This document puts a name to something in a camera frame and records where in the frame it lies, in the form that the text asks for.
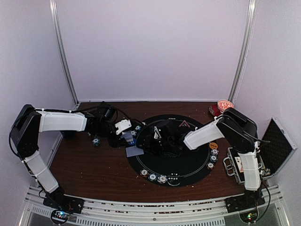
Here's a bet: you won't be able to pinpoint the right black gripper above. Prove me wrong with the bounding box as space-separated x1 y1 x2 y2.
137 134 173 156

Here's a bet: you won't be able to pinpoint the blue-backed playing card deck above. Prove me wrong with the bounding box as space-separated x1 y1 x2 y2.
120 131 134 142

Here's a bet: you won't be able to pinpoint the brown 100 poker chip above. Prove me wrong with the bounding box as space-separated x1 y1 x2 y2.
206 162 214 170
140 169 149 178

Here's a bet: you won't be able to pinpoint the red black triangular all-in marker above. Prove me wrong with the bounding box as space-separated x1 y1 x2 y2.
179 120 190 128

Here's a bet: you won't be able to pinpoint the clear round dealer button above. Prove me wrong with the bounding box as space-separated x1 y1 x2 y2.
167 173 181 186

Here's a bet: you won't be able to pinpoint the orange big blind button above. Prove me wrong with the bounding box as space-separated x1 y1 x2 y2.
209 142 218 150

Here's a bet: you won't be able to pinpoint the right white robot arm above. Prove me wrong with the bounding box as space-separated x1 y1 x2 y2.
140 107 261 208

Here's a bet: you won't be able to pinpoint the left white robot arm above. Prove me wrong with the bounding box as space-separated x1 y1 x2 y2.
8 102 132 209

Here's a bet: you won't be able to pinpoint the round black poker mat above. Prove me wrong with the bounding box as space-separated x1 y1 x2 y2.
127 114 212 186

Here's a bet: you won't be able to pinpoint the red floral saucer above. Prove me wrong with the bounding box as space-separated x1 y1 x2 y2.
208 104 222 117

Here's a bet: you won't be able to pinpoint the red white patterned tea bowl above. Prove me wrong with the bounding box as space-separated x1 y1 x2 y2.
217 99 234 112

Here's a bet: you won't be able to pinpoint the red card deck in case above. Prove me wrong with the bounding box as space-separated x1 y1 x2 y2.
235 157 244 173

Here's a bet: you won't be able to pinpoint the poker chips in case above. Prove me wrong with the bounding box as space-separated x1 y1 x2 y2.
261 168 270 177

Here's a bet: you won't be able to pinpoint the aluminium poker chip case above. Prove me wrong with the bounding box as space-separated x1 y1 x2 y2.
223 117 298 185

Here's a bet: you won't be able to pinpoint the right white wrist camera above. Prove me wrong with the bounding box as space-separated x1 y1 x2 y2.
153 126 162 139

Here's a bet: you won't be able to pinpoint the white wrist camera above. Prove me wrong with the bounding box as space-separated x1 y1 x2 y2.
153 126 162 139
115 119 132 135

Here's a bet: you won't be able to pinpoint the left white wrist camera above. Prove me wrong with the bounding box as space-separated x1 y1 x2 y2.
115 119 132 135

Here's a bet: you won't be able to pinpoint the front aluminium rail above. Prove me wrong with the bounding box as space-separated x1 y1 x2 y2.
17 186 292 226

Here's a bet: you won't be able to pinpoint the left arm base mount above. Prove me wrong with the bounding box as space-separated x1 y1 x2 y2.
43 192 85 225

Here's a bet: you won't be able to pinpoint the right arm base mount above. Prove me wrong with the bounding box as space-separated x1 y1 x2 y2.
225 194 265 224

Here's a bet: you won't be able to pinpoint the left aluminium frame post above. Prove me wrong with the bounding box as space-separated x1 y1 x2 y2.
49 0 79 107

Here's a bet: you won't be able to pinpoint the aluminium frame post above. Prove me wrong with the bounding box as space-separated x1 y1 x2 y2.
49 0 79 107
228 0 257 103

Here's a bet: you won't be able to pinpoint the right aluminium frame post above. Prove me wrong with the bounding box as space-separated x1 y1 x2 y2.
228 0 257 103

